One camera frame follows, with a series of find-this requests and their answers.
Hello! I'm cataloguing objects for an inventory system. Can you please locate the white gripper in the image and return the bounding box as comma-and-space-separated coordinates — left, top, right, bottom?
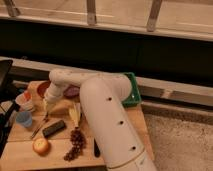
43, 83, 70, 115

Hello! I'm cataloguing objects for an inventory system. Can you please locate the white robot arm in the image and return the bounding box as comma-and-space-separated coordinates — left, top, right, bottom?
44, 69, 157, 171

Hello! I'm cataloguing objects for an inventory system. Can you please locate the red-brown bowl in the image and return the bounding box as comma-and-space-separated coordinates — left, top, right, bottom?
37, 81, 50, 98

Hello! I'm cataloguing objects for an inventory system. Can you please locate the purple bowl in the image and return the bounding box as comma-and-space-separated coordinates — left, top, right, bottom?
64, 87, 80, 98

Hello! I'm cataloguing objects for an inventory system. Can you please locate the black rectangular block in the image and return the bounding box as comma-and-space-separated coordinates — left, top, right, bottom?
42, 120, 66, 138

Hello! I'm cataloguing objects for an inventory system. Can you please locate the yellow banana toy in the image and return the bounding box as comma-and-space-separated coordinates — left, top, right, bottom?
69, 103, 81, 127

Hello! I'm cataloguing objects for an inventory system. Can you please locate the white cup with carrot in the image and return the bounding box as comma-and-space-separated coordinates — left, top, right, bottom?
15, 91, 35, 112

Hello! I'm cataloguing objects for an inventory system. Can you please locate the blue plastic cup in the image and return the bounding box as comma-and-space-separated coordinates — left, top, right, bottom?
15, 111, 32, 128

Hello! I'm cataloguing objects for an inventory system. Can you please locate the black device at left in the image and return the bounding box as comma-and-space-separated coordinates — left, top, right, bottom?
0, 60, 19, 157

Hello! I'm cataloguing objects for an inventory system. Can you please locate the red-yellow apple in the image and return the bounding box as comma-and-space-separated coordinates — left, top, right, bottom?
33, 138, 50, 155

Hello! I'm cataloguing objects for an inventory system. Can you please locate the purple grape bunch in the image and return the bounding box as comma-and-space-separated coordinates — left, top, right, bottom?
64, 127, 86, 161

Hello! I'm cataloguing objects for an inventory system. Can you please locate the green plastic tray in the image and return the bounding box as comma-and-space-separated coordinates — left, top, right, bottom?
122, 72, 141, 107

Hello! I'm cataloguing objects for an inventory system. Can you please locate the black-handled kitchen tool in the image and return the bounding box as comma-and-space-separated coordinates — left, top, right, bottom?
94, 139, 101, 158

